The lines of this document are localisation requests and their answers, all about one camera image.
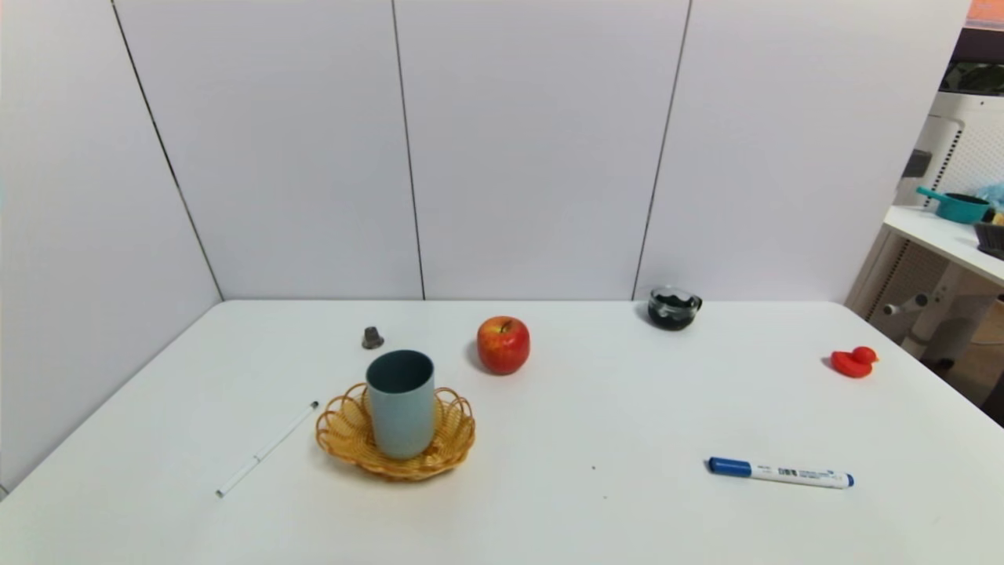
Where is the teal plastic cup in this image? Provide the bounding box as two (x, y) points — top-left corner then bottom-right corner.
(366, 350), (436, 460)

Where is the yellow wicker basket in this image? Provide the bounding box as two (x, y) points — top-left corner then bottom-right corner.
(315, 382), (477, 482)

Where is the dark mesh basket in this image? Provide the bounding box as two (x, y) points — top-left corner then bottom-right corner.
(974, 221), (1004, 261)

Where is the red apple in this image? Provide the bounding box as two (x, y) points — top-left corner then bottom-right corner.
(477, 315), (531, 376)

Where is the glass cup with dark contents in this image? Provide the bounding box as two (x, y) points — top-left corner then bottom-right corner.
(648, 286), (704, 331)

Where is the thin white pen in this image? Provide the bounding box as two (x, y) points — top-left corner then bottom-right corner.
(216, 401), (320, 498)

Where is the blue and white marker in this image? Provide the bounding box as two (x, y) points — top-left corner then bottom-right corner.
(708, 457), (856, 490)

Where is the red rubber duck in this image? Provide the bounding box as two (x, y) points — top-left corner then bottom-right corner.
(830, 346), (879, 379)

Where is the white side desk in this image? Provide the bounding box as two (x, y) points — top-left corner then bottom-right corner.
(846, 206), (1004, 363)

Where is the white perforated panel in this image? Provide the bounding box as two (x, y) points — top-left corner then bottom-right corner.
(894, 93), (1004, 207)

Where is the teal pot with handle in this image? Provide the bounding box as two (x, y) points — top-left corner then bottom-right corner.
(916, 186), (994, 224)

